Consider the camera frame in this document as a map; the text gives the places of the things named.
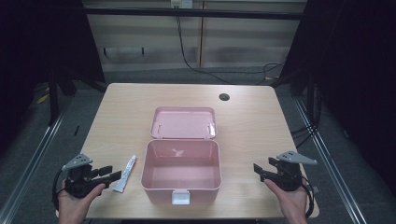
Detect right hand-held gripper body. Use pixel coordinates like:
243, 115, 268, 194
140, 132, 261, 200
271, 150, 318, 192

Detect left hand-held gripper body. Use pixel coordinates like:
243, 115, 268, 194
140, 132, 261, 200
61, 152, 105, 199

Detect white ointment tube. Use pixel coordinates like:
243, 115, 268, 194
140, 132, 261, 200
112, 154, 138, 194

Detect pink plastic box with lid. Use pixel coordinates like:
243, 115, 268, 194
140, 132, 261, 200
140, 105, 223, 206

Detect person's left hand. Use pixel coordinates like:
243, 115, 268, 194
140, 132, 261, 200
57, 181, 107, 224

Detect person's right hand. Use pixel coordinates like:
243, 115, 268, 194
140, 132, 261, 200
263, 178, 310, 224

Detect black metal stand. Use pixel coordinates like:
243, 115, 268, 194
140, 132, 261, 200
47, 64, 78, 127

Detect dark curtain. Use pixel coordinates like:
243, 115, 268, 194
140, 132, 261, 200
278, 0, 396, 200
0, 0, 106, 153

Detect black horizontal metal bar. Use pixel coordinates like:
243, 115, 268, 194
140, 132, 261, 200
83, 7, 305, 21

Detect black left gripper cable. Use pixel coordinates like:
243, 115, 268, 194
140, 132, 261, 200
51, 167, 67, 212

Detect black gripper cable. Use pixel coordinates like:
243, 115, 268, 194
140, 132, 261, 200
300, 175, 316, 218
51, 167, 67, 212

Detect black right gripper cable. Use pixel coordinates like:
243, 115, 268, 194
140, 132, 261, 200
300, 175, 316, 218

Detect black floor cables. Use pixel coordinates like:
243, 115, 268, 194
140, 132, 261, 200
290, 83, 323, 149

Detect metal floor rail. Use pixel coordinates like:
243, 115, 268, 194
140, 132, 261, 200
0, 104, 71, 224
292, 96, 369, 224

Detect long black wall cable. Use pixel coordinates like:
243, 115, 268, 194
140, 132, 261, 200
175, 14, 285, 86

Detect white wall power outlet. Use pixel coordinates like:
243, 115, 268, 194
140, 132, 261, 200
170, 0, 194, 9

